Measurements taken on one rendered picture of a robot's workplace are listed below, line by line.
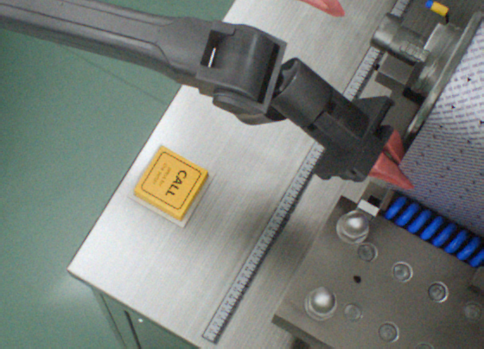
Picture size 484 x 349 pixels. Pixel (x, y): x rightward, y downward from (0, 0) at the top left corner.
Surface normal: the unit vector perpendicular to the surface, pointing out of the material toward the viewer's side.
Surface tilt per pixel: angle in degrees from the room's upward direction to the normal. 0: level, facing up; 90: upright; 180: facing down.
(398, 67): 0
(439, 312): 0
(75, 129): 0
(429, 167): 90
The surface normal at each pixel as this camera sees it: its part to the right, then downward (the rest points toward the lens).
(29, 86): 0.00, -0.29
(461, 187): -0.51, 0.83
